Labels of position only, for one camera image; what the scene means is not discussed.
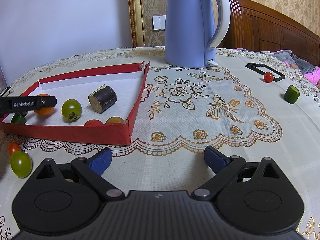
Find blue electric kettle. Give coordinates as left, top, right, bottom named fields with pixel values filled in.
left=165, top=0, right=231, bottom=68

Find orange mandarin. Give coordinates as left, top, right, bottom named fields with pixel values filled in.
left=34, top=93, right=54, bottom=116

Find black eyeglasses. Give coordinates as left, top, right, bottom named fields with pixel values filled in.
left=0, top=86, right=10, bottom=97

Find green tomato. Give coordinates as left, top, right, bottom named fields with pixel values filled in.
left=10, top=151, right=33, bottom=178
left=61, top=99, right=82, bottom=122

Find wooden headboard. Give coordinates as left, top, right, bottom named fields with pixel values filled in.
left=221, top=0, right=319, bottom=66

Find small brown longan fruit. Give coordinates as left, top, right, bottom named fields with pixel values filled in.
left=105, top=116, right=124, bottom=124

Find cream embroidered tablecloth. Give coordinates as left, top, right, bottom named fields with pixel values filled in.
left=10, top=47, right=319, bottom=239

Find red cherry tomato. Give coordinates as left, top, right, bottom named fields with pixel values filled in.
left=84, top=119, right=104, bottom=126
left=263, top=72, right=274, bottom=83
left=8, top=142, right=22, bottom=156

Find green pepper piece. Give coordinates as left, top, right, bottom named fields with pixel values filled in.
left=11, top=113, right=27, bottom=124

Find green cucumber piece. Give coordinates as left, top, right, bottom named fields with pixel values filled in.
left=284, top=85, right=300, bottom=104

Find white wall switch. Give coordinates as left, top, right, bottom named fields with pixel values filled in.
left=152, top=15, right=166, bottom=30

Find red cherry tomato by frame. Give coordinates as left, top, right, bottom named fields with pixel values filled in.
left=263, top=72, right=274, bottom=83

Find pink and grey bedding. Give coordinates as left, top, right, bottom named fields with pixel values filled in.
left=235, top=47, right=320, bottom=88

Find red shallow cardboard tray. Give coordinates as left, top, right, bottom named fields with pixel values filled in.
left=1, top=62, right=150, bottom=146

